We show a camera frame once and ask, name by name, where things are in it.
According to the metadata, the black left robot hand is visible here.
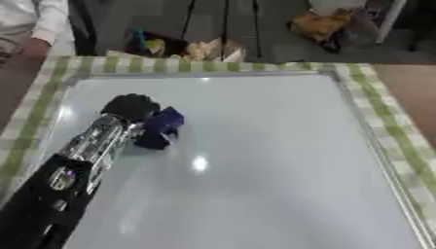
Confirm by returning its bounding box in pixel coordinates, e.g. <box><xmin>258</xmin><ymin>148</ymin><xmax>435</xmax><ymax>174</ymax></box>
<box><xmin>98</xmin><ymin>92</ymin><xmax>164</xmax><ymax>125</ymax></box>

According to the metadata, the person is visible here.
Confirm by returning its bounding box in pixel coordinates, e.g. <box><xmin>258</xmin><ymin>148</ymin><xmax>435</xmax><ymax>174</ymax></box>
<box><xmin>0</xmin><ymin>0</ymin><xmax>72</xmax><ymax>64</ymax></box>

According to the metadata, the tan cardboard box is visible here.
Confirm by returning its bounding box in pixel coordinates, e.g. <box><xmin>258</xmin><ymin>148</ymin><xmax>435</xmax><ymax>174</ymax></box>
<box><xmin>182</xmin><ymin>37</ymin><xmax>247</xmax><ymax>63</ymax></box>

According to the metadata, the black tripod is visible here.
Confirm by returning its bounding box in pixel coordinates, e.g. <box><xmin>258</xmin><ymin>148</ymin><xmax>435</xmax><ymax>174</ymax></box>
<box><xmin>178</xmin><ymin>0</ymin><xmax>266</xmax><ymax>59</ymax></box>

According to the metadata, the blue whiteboard eraser brush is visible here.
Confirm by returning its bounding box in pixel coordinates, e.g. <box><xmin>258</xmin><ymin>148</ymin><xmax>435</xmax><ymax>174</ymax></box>
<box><xmin>132</xmin><ymin>106</ymin><xmax>186</xmax><ymax>151</ymax></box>

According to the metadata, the person's hand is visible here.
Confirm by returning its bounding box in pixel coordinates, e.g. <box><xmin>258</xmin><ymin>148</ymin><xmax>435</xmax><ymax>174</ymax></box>
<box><xmin>18</xmin><ymin>37</ymin><xmax>54</xmax><ymax>59</ymax></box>

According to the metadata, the dark bag with colourful items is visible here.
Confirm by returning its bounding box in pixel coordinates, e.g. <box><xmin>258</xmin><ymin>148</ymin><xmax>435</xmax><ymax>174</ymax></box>
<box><xmin>123</xmin><ymin>27</ymin><xmax>191</xmax><ymax>58</ymax></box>

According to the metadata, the white furniture leg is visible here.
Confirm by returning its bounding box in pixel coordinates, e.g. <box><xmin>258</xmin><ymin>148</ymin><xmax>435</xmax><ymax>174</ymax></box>
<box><xmin>375</xmin><ymin>0</ymin><xmax>409</xmax><ymax>45</ymax></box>

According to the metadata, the whiteboard with silver frame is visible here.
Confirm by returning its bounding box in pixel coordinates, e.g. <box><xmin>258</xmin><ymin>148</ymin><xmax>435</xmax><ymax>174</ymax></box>
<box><xmin>34</xmin><ymin>70</ymin><xmax>436</xmax><ymax>249</ymax></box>

